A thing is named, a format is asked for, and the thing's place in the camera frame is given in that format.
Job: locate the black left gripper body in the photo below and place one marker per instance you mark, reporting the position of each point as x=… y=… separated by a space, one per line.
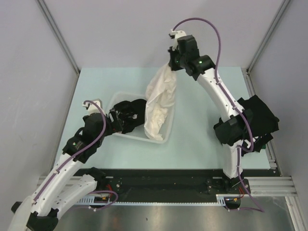
x=113 y=126

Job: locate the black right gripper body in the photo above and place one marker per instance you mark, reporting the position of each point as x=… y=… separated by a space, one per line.
x=177 y=60

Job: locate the black t shirt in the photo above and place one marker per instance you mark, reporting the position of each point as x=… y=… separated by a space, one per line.
x=131 y=113

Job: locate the white plastic laundry basket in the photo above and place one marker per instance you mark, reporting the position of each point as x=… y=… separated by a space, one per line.
x=138 y=133

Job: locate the white t shirt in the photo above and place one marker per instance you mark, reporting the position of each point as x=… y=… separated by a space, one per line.
x=160 y=98

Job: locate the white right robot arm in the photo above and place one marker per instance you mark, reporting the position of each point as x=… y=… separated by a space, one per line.
x=234 y=125

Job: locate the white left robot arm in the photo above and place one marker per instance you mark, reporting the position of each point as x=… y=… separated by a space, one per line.
x=45 y=207

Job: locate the stack of black t shirts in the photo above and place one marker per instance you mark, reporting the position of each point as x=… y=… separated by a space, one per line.
x=263 y=122

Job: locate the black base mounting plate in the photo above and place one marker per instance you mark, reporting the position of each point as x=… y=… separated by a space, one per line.
x=170 y=186

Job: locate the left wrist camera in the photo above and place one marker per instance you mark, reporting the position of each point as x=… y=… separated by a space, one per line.
x=94 y=106

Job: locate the left aluminium corner post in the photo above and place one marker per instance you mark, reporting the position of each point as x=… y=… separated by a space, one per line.
x=58 y=34

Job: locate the aluminium corner post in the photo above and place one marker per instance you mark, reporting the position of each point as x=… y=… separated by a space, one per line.
x=58 y=34
x=269 y=33

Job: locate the right aluminium corner post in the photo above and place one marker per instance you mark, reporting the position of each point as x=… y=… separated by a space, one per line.
x=269 y=33

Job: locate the white slotted cable duct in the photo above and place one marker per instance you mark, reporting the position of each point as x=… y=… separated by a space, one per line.
x=219 y=200

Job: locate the aluminium frame rail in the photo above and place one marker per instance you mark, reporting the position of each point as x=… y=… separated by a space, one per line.
x=271 y=186

